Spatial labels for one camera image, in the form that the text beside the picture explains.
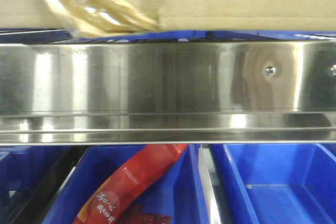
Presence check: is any brown cardboard carton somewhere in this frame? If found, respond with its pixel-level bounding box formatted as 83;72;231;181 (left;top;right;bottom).
1;0;335;37

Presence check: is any blue bin upper right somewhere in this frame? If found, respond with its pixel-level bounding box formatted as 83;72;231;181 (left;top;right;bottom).
79;30;335;42

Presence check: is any blue bin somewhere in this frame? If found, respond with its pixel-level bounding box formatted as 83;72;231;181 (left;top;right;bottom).
43;145;209;223
79;30;335;42
210;144;335;223
1;145;70;207

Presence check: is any blue bin lower middle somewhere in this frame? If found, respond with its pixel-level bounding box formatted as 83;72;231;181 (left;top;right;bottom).
43;145;209;223

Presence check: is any blue bin lower right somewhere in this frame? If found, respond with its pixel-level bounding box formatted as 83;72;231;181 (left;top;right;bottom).
210;144;335;223

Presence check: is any red snack package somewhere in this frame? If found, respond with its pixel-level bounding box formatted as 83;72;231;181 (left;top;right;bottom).
73;144;187;223

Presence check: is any blue bin lower left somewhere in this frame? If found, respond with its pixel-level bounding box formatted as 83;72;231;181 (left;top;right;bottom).
1;145;70;207

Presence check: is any rail screw left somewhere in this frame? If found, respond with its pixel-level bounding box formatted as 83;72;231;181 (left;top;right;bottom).
265;66;277;76

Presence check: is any rail screw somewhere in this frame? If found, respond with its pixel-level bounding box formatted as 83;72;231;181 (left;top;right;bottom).
265;66;277;76
329;64;336;76

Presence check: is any stainless steel shelf rail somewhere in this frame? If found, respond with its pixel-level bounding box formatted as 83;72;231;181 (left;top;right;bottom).
1;40;335;145

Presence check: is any rail screw right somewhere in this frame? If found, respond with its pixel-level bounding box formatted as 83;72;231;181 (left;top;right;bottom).
329;64;336;76

